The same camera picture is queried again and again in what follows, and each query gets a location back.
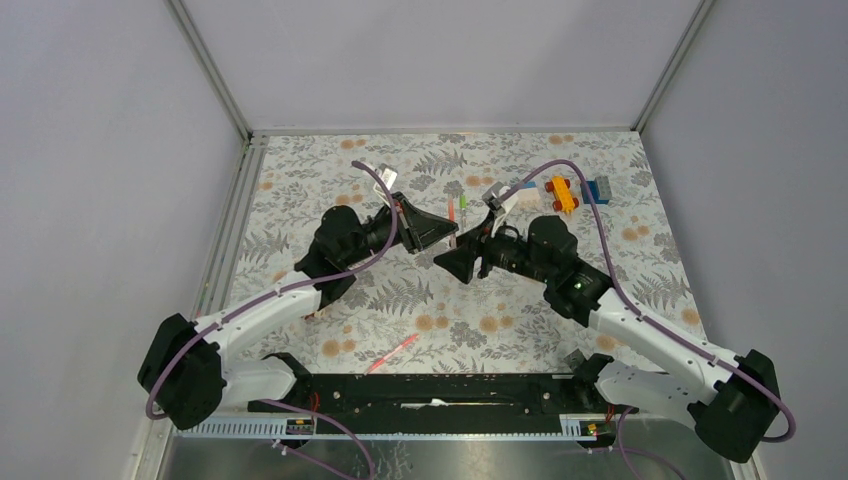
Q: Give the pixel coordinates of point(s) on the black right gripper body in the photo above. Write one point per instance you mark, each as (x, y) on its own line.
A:
(504, 250)

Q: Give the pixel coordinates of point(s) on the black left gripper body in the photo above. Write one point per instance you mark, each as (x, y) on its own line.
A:
(401, 229)

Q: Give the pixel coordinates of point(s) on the red gel pen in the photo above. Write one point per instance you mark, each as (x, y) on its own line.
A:
(452, 218)

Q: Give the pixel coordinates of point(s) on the white green marker pen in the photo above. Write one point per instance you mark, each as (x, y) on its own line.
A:
(462, 212)

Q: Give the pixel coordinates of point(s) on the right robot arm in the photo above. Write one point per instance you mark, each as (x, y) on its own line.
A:
(728, 400)

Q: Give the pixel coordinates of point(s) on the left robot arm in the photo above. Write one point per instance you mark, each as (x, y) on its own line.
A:
(191, 368)

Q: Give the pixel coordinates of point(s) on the blue white toy block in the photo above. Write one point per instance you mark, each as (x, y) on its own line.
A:
(528, 194)

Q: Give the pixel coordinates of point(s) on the floral patterned table mat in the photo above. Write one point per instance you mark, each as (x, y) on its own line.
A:
(498, 324)

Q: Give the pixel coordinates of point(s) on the orange toy car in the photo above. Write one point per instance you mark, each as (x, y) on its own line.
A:
(564, 200)

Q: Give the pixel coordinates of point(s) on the blue grey toy block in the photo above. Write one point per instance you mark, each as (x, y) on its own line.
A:
(597, 190)

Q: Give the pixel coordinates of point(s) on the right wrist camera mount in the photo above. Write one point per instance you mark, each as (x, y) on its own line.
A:
(500, 201)

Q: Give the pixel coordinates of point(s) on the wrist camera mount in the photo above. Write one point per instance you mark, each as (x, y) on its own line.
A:
(500, 201)
(387, 177)

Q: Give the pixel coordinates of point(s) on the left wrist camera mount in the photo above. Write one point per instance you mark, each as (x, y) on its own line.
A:
(387, 177)

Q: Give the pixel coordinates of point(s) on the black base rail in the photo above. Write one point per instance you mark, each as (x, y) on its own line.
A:
(471, 400)

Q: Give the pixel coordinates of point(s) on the white slotted cable duct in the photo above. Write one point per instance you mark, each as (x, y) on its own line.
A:
(550, 428)

